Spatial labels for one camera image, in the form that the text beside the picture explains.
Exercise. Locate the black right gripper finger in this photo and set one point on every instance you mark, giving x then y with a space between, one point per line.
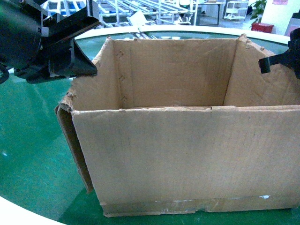
267 62

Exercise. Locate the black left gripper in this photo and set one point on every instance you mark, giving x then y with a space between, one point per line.
42 48

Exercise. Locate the brown cardboard box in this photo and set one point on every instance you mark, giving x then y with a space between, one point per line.
176 126

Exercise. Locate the green round conveyor table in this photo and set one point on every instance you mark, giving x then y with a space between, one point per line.
38 173

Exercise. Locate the red fire equipment box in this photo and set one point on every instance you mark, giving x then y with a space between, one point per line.
262 27

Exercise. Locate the green potted plant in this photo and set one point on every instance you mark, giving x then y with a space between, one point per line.
258 10

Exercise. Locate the metal pipe flow racks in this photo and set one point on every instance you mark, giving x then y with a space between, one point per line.
113 13

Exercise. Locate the white rolling cart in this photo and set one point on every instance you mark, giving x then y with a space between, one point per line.
236 10

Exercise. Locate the black top desk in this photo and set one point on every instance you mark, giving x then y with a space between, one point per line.
208 12

